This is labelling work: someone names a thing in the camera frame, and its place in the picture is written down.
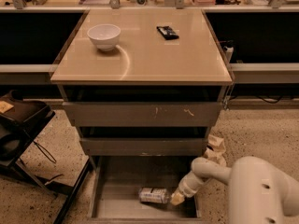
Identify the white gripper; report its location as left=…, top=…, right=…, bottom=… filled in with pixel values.
left=170, top=171, right=208, bottom=205

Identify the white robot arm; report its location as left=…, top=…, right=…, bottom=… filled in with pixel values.
left=171, top=156, right=299, bottom=224

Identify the bottom grey drawer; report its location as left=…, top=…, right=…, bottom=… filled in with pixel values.
left=88, top=156, right=201, bottom=224

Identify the grey drawer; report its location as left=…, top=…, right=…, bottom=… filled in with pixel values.
left=63, top=102, right=221, bottom=127
left=80, top=138, right=207, bottom=156
left=88, top=156, right=201, bottom=224

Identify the grey drawer cabinet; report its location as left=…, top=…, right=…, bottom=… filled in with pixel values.
left=50, top=7, right=235, bottom=224

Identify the middle grey drawer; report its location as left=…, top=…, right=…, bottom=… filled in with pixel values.
left=80, top=138, right=207, bottom=156

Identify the top grey drawer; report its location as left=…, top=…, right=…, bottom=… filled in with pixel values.
left=63, top=102, right=221, bottom=127

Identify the black snack packet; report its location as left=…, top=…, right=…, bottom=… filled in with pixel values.
left=156, top=26, right=179, bottom=40

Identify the white ceramic bowl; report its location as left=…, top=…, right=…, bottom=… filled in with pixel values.
left=87, top=24, right=121, bottom=51

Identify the black chair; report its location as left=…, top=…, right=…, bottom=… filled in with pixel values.
left=0, top=90, right=91, bottom=224

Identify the black cable on floor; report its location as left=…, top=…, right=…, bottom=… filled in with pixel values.
left=31, top=139, right=57, bottom=165

